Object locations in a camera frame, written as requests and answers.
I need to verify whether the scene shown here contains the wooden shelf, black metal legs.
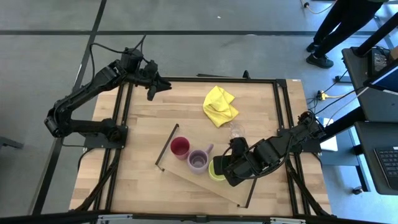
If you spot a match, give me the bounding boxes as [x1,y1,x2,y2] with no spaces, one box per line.
[154,123,259,208]

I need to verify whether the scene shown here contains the black table frame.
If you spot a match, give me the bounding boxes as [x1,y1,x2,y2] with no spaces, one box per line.
[70,70,333,224]

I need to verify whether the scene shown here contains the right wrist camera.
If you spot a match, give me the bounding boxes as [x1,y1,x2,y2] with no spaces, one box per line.
[229,136,249,155]

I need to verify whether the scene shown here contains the black power adapter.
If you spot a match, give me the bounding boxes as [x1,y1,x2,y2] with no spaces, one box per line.
[368,48,389,77]

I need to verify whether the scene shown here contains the yellow-green plastic cup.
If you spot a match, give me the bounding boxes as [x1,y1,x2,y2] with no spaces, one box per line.
[208,159,227,182]

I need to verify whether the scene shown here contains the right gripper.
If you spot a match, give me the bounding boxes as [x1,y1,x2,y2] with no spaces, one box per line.
[213,149,261,188]

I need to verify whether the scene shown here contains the laptop computer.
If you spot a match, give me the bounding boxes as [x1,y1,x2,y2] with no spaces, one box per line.
[363,58,398,94]

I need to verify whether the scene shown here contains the pink plastic tumbler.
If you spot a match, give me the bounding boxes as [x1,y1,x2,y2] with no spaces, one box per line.
[170,136,191,161]

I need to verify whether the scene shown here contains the clear glass cup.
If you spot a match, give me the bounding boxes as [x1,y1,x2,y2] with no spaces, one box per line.
[229,122,246,141]

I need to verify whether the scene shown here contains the white paper box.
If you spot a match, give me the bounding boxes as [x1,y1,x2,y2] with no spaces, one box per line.
[317,116,339,152]

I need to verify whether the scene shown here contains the person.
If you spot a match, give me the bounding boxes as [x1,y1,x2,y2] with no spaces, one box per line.
[305,0,388,70]

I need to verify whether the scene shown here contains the yellow cloth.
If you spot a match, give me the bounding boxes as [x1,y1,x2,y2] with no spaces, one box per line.
[202,85,239,128]

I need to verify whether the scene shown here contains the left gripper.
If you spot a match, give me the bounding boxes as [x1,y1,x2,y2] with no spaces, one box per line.
[134,60,172,102]

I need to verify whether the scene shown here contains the black keyboard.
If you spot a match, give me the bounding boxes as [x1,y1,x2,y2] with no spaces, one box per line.
[374,146,398,191]

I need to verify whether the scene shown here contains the lilac ribbed mug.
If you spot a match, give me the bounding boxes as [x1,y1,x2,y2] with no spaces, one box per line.
[187,143,215,175]

